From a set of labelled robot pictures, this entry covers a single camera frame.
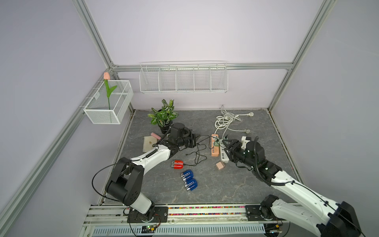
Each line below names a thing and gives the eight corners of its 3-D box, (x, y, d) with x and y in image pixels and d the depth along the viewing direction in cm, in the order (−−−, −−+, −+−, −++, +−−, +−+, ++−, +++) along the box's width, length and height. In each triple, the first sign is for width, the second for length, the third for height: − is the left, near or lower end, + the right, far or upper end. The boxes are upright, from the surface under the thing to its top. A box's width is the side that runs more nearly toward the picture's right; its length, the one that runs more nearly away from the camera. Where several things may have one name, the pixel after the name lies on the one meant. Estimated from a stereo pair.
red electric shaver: (171, 169, 91) (171, 167, 89) (172, 162, 94) (172, 160, 92) (183, 169, 91) (183, 167, 89) (184, 162, 94) (183, 160, 92)
